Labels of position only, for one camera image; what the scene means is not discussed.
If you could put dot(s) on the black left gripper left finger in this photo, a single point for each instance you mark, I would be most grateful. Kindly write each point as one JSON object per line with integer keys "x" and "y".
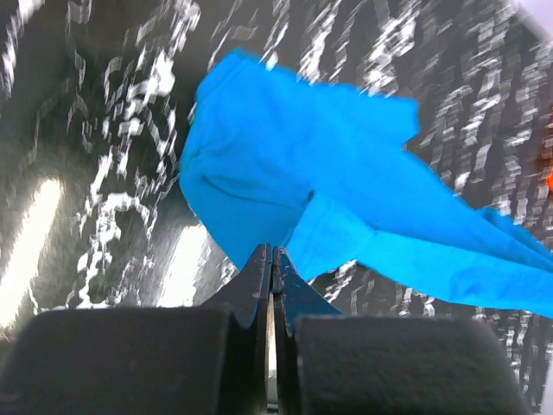
{"x": 208, "y": 359}

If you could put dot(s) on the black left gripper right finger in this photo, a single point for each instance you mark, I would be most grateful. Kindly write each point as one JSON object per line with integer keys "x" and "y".
{"x": 329, "y": 363}

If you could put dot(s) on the blue t shirt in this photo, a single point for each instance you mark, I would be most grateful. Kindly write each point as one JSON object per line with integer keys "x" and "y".
{"x": 322, "y": 171}

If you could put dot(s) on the folded orange t shirt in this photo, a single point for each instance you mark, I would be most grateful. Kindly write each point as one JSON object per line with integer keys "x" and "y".
{"x": 545, "y": 155}

